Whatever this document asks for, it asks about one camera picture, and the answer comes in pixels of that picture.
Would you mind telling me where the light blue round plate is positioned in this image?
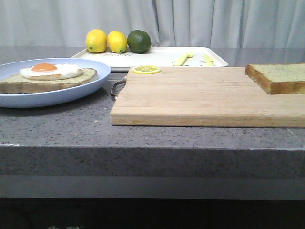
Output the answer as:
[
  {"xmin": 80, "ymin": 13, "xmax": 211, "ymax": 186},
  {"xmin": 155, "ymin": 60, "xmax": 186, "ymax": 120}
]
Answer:
[{"xmin": 0, "ymin": 58, "xmax": 111, "ymax": 108}]

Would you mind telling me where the fried egg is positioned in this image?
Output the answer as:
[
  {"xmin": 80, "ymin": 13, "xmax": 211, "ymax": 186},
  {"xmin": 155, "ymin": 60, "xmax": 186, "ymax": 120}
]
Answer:
[{"xmin": 20, "ymin": 63, "xmax": 83, "ymax": 80}]

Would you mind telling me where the wooden cutting board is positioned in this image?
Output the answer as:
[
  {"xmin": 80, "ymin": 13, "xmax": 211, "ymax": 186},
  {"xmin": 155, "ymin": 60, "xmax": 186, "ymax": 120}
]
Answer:
[{"xmin": 111, "ymin": 67, "xmax": 305, "ymax": 128}]

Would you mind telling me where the yellow plastic knife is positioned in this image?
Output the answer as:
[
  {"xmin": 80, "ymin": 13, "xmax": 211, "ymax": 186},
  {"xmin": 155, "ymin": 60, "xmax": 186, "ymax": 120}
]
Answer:
[{"xmin": 203, "ymin": 54, "xmax": 215, "ymax": 66}]

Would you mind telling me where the white curtain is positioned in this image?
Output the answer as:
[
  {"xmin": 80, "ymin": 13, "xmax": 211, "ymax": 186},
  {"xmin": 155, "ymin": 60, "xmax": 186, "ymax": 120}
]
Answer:
[{"xmin": 0, "ymin": 0, "xmax": 305, "ymax": 48}]

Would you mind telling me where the right yellow lemon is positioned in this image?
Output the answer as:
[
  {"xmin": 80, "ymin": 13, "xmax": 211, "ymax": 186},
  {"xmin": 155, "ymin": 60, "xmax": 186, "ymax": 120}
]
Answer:
[{"xmin": 107, "ymin": 31, "xmax": 127, "ymax": 53}]

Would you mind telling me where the bread slice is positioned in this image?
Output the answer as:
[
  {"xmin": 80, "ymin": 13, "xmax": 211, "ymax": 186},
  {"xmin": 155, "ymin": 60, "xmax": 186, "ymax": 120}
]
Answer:
[
  {"xmin": 0, "ymin": 68, "xmax": 98, "ymax": 94},
  {"xmin": 245, "ymin": 63, "xmax": 305, "ymax": 94}
]

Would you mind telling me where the metal cutting board handle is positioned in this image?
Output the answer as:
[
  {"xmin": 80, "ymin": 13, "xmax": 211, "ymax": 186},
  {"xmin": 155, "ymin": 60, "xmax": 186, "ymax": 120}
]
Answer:
[{"xmin": 110, "ymin": 77, "xmax": 127, "ymax": 99}]

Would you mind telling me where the yellow lemon slice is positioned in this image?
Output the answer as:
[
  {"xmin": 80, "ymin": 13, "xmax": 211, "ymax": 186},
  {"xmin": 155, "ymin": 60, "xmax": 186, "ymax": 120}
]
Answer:
[{"xmin": 132, "ymin": 65, "xmax": 161, "ymax": 74}]

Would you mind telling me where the green lime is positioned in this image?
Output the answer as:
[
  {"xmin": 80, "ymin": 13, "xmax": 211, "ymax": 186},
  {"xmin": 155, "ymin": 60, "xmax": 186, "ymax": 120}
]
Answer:
[{"xmin": 127, "ymin": 30, "xmax": 152, "ymax": 54}]

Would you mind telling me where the cream bear serving tray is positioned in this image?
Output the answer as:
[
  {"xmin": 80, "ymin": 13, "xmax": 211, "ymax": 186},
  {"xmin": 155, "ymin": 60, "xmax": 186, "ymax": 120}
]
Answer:
[{"xmin": 73, "ymin": 47, "xmax": 228, "ymax": 72}]

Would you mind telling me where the yellow plastic fork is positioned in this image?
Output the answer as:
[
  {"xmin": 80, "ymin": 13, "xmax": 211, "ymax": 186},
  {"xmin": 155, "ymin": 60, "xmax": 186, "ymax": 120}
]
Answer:
[{"xmin": 173, "ymin": 52, "xmax": 193, "ymax": 66}]

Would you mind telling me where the left yellow lemon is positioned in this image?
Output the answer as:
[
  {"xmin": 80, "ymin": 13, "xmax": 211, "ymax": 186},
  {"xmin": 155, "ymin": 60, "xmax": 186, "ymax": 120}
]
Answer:
[{"xmin": 85, "ymin": 29, "xmax": 107, "ymax": 53}]

